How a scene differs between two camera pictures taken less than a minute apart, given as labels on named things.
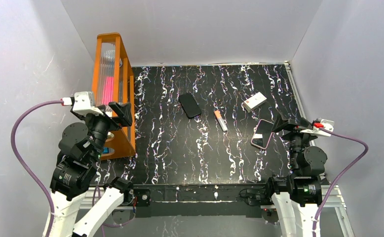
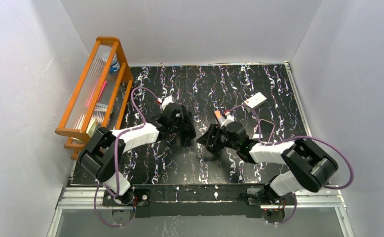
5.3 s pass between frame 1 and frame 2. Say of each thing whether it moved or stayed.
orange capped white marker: stayed
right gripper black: moved
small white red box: stayed
